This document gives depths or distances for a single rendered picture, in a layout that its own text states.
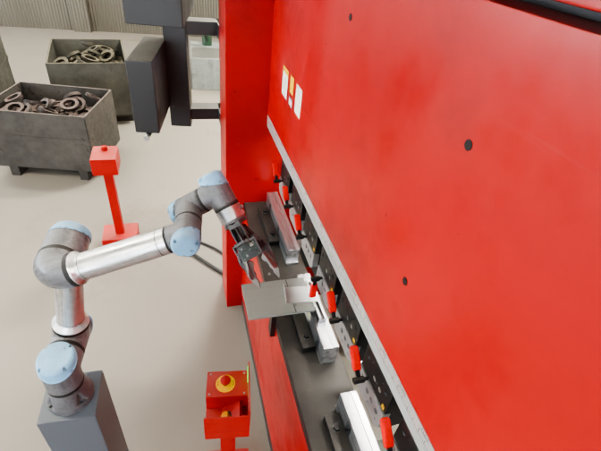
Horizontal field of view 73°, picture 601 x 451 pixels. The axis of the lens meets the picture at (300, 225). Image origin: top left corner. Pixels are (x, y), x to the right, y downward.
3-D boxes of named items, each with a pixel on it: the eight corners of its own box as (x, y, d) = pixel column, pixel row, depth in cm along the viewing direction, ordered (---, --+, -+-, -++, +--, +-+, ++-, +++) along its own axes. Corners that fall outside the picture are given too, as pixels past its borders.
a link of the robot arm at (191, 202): (162, 222, 112) (195, 203, 110) (166, 199, 121) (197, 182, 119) (180, 240, 117) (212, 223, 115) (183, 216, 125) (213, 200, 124)
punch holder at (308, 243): (300, 244, 161) (305, 210, 151) (320, 242, 163) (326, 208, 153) (311, 270, 150) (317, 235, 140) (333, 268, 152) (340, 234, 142)
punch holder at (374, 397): (355, 378, 116) (367, 344, 106) (382, 374, 118) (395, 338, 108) (376, 430, 105) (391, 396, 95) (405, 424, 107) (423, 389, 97)
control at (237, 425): (208, 388, 164) (207, 362, 153) (248, 387, 166) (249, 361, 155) (205, 439, 148) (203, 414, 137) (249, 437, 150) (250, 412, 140)
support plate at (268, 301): (241, 285, 165) (241, 284, 165) (302, 278, 172) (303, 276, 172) (248, 320, 152) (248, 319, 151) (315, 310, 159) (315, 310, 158)
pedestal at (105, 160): (106, 236, 328) (84, 142, 278) (139, 234, 334) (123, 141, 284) (104, 252, 313) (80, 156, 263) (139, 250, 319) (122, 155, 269)
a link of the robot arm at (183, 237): (9, 283, 103) (190, 226, 101) (25, 254, 112) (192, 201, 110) (38, 310, 111) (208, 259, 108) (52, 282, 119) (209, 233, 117)
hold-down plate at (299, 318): (283, 295, 179) (284, 291, 177) (296, 294, 180) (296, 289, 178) (301, 353, 156) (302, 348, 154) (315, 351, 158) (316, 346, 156)
